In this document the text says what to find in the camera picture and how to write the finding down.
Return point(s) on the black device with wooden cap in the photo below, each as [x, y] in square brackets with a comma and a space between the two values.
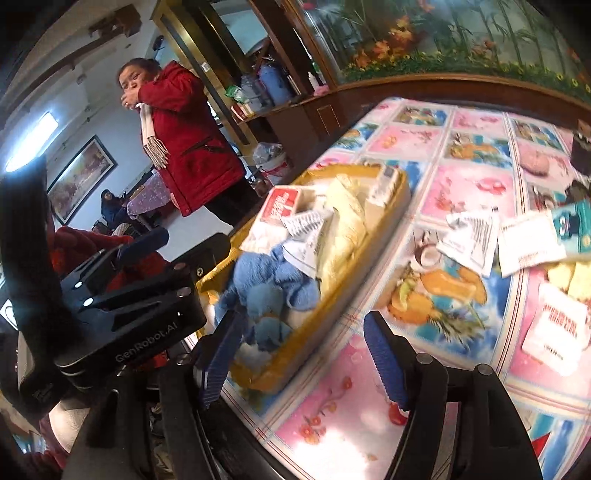
[581, 147]

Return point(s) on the white plastic bucket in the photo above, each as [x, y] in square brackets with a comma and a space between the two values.
[274, 166]

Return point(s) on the red label wet wipe packet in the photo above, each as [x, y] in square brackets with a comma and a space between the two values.
[277, 205]

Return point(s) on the blue knitted washcloth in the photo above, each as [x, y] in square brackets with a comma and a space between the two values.
[268, 286]

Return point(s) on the blue thermos flask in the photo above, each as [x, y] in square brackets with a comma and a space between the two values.
[273, 83]

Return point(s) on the clear water bottle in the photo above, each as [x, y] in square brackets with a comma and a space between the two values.
[251, 90]

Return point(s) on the yellow terry towel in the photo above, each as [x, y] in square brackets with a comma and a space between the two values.
[344, 226]

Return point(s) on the small yellow fluffy cloth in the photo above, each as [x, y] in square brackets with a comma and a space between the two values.
[570, 279]

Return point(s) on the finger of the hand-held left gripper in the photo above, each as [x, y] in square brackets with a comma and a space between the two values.
[207, 254]
[143, 244]

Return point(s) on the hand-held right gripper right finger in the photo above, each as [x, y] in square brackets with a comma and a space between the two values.
[390, 364]

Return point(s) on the wooden shelf cabinet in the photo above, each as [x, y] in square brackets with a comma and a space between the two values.
[295, 115]

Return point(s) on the wooden framed fish tank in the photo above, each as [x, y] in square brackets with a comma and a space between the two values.
[461, 37]

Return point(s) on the yellow plastic tray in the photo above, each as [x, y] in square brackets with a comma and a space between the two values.
[378, 230]

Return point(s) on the small white bottle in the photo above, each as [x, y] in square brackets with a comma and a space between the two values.
[315, 81]

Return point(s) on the framed wall picture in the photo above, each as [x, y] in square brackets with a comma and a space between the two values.
[81, 180]

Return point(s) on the white blue-print medical packet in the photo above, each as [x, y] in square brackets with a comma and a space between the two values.
[531, 244]

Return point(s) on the white black-text sachet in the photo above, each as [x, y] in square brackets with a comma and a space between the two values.
[471, 240]

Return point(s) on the white red-text wipe packet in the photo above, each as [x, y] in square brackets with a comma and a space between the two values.
[556, 327]

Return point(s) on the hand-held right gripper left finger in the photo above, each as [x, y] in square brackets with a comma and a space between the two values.
[221, 360]

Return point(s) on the red fleece clothing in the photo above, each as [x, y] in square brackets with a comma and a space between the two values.
[87, 244]

